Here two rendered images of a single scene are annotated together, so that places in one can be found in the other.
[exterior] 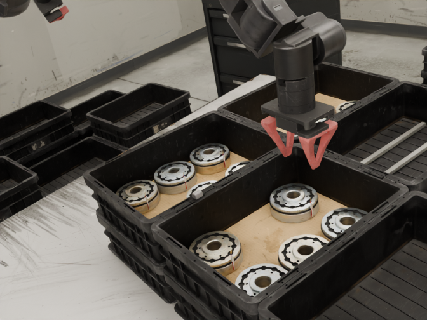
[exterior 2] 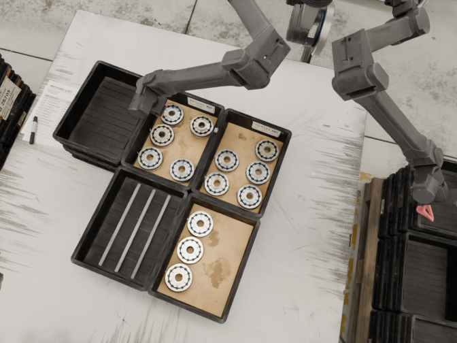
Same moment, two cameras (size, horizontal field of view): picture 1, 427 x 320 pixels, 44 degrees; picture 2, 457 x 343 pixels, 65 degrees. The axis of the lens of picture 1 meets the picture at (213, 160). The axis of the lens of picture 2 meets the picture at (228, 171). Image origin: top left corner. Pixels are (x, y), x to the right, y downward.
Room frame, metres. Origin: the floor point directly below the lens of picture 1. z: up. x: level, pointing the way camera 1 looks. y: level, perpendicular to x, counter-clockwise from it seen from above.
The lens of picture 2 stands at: (1.37, -0.35, 2.27)
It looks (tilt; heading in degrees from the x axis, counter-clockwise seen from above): 71 degrees down; 134
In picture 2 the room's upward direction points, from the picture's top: 10 degrees clockwise
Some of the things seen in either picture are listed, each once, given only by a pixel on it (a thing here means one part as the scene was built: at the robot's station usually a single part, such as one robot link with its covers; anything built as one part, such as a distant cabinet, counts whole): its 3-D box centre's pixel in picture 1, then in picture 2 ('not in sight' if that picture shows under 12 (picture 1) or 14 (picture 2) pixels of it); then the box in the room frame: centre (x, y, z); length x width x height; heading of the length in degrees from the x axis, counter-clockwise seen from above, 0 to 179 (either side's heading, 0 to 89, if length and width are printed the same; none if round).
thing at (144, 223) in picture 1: (187, 162); (243, 160); (1.04, 0.06, 0.92); 0.40 x 0.30 x 0.02; 123
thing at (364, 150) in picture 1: (406, 148); (134, 227); (1.01, -0.44, 0.87); 0.40 x 0.30 x 0.11; 123
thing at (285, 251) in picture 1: (305, 253); (162, 135); (0.74, -0.14, 0.86); 0.10 x 0.10 x 0.01
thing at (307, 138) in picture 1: (307, 140); not in sight; (0.72, -0.15, 1.10); 0.07 x 0.07 x 0.09; 32
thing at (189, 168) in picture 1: (174, 173); (258, 172); (1.11, 0.10, 0.86); 0.10 x 0.10 x 0.01
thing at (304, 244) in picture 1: (305, 251); (162, 134); (0.74, -0.14, 0.86); 0.05 x 0.05 x 0.01
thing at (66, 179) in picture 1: (82, 196); (414, 278); (1.98, 0.60, 0.31); 0.40 x 0.30 x 0.34; 130
